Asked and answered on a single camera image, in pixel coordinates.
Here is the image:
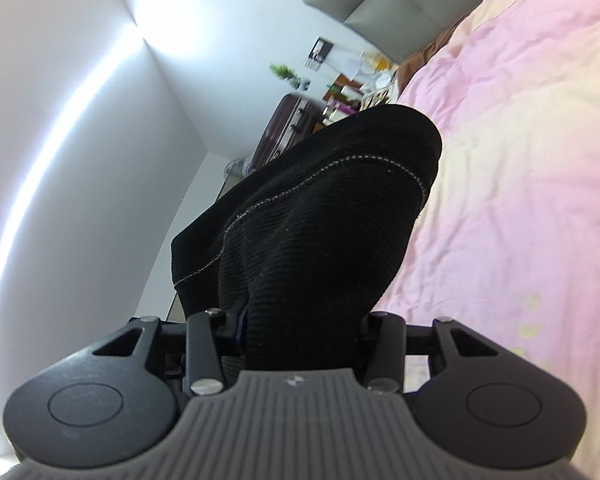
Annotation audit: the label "ceiling light strip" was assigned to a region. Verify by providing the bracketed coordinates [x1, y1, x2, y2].
[0, 22, 148, 321]

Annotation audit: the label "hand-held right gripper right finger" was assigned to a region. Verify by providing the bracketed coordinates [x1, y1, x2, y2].
[360, 310, 511, 396]

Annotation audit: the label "brown pillow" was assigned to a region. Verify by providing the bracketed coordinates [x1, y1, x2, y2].
[397, 25, 466, 91]

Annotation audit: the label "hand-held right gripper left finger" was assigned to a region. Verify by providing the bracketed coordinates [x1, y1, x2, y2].
[87, 307, 251, 397]

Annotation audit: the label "pink and cream blanket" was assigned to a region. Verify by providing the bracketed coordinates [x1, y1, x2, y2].
[367, 0, 600, 461]

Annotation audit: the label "grey padded headboard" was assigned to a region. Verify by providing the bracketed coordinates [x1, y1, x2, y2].
[302, 0, 531, 63]

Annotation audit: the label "maroon suitcase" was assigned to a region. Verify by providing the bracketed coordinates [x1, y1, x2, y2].
[252, 92, 331, 171]

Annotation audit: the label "green potted plant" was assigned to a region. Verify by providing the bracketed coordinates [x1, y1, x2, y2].
[269, 62, 301, 88]

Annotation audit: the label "cluttered wooden desk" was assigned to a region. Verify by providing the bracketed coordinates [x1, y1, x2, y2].
[322, 50, 401, 126]

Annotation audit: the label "black pants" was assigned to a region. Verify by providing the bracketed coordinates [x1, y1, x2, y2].
[171, 104, 443, 376]

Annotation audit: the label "wall poster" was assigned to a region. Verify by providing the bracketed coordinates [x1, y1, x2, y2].
[304, 37, 335, 72]

